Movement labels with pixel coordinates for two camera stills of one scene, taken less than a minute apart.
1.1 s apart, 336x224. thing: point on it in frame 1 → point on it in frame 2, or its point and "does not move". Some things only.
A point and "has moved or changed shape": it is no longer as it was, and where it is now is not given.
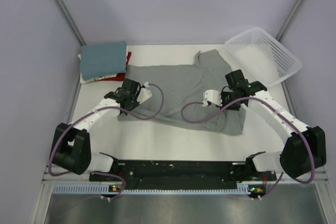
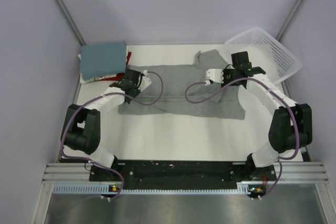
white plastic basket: x=260 y=58 does not move
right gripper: x=223 y=93 → x=225 y=72
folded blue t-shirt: x=103 y=60 does not move
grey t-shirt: x=177 y=94 has moved or changed shape
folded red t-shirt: x=119 y=76 does not move
